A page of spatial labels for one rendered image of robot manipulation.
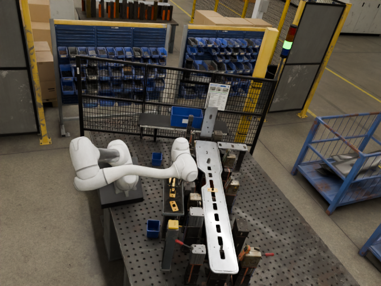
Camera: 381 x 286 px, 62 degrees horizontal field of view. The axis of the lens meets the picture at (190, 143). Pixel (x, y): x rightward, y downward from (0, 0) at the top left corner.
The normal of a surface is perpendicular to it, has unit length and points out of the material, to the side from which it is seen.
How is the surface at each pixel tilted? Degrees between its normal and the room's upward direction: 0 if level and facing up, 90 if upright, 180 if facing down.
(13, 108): 95
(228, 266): 0
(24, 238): 0
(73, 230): 0
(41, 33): 90
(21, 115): 89
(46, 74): 90
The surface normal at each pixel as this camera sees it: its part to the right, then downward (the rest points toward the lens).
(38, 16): 0.31, 0.60
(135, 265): 0.15, -0.80
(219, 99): 0.05, 0.59
